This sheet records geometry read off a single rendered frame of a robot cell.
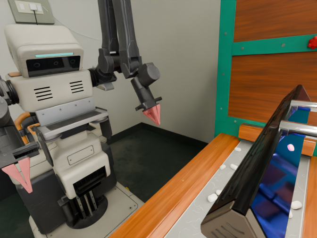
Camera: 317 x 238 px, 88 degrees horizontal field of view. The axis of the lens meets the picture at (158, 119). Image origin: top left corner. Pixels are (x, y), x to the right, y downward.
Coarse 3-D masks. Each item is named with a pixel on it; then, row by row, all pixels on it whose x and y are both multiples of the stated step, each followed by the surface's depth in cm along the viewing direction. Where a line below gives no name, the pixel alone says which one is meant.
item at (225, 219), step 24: (288, 96) 51; (288, 120) 33; (264, 144) 26; (288, 144) 28; (240, 168) 27; (264, 168) 21; (288, 168) 25; (240, 192) 18; (264, 192) 19; (288, 192) 22; (216, 216) 18; (240, 216) 16; (264, 216) 17; (288, 216) 20
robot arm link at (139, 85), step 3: (138, 75) 61; (135, 78) 62; (138, 78) 62; (132, 81) 63; (135, 81) 62; (138, 81) 62; (132, 84) 64; (135, 84) 62; (138, 84) 62; (141, 84) 62; (135, 87) 63; (138, 87) 62; (141, 87) 62; (144, 87) 63; (135, 90) 63
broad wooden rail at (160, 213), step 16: (208, 144) 90; (224, 144) 88; (192, 160) 78; (208, 160) 77; (224, 160) 80; (176, 176) 69; (192, 176) 69; (208, 176) 70; (160, 192) 62; (176, 192) 62; (192, 192) 62; (144, 208) 56; (160, 208) 56; (176, 208) 56; (128, 224) 52; (144, 224) 51; (160, 224) 51
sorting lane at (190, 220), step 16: (240, 144) 91; (240, 160) 79; (304, 160) 75; (224, 176) 70; (304, 176) 66; (208, 192) 63; (304, 192) 60; (192, 208) 58; (208, 208) 57; (176, 224) 53; (192, 224) 52; (288, 224) 50
